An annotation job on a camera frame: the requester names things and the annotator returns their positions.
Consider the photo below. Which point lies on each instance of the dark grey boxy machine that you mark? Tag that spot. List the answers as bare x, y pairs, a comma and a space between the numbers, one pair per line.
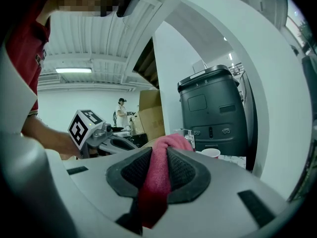
213, 108

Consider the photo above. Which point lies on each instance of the brown wooden staircase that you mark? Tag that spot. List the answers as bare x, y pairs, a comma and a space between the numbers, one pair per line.
147, 63

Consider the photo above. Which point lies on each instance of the red plastic cup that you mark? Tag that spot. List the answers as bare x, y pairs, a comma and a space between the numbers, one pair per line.
211, 153

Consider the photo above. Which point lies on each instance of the person's left forearm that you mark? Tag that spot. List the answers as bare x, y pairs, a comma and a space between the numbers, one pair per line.
47, 135

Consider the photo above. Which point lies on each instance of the person's red shirt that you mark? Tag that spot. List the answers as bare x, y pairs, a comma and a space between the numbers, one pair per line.
22, 46

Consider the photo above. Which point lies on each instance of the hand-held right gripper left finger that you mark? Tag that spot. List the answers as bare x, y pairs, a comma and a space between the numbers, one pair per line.
94, 182

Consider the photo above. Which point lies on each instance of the large glass window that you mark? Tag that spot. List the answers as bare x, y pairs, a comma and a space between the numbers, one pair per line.
297, 26

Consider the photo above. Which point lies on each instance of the large cardboard box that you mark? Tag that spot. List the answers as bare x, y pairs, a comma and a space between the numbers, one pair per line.
151, 118

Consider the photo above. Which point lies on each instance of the black head-worn camera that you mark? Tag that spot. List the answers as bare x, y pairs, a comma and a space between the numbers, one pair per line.
128, 4

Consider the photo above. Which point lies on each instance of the tall black panel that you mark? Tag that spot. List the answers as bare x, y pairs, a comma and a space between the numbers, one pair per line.
248, 120

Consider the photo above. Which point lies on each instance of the red cloth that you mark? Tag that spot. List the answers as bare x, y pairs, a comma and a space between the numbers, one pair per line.
156, 182

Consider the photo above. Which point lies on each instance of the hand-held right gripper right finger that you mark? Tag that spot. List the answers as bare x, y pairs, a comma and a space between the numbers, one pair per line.
223, 195

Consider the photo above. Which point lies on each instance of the chrome faucet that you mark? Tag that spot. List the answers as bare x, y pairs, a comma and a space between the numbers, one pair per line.
187, 135

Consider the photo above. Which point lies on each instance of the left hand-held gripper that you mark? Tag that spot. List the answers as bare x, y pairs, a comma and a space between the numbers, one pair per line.
79, 130

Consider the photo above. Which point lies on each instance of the black balcony railing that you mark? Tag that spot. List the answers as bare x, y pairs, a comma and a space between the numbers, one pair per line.
236, 68

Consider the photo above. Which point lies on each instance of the ceiling tube light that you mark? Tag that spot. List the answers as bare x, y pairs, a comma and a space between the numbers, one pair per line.
73, 70

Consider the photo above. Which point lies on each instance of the white box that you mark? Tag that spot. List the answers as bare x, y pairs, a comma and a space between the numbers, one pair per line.
199, 66

